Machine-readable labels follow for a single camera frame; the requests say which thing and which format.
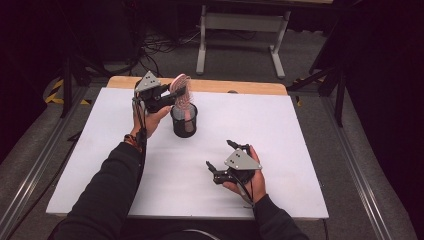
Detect braided bracelet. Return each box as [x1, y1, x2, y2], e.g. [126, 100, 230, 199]
[123, 133, 144, 152]

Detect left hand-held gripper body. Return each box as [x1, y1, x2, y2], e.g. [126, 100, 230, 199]
[132, 70, 175, 114]

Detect black metal stand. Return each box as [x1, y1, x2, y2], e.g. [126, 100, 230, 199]
[59, 54, 113, 119]
[286, 0, 349, 128]

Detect person's left hand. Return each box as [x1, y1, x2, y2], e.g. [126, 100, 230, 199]
[130, 99, 173, 140]

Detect right hand-held gripper cable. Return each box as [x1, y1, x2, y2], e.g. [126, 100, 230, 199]
[232, 173, 257, 210]

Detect black mesh pen holder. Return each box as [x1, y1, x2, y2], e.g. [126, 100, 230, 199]
[169, 103, 199, 139]

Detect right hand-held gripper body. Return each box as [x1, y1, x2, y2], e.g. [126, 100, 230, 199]
[213, 143, 263, 186]

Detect hand-held gripper cable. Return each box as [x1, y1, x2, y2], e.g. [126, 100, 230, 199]
[232, 173, 257, 210]
[132, 97, 148, 188]

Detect metal floor rail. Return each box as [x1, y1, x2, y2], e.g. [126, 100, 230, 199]
[0, 85, 91, 240]
[319, 95, 394, 240]

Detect white metal stand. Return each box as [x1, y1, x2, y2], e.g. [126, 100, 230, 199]
[195, 0, 334, 80]

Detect left hand-held gripper cable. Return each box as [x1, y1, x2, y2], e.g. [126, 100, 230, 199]
[132, 97, 148, 188]

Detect person's right hand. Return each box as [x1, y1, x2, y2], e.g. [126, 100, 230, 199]
[222, 144, 268, 205]

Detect yellow black hazard tape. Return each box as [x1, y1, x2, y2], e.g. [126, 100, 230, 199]
[292, 77, 326, 108]
[44, 78, 93, 106]

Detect black floor cables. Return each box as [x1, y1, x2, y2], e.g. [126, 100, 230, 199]
[126, 28, 258, 78]

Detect pink hairbrush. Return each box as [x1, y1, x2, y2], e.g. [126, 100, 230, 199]
[169, 73, 198, 133]

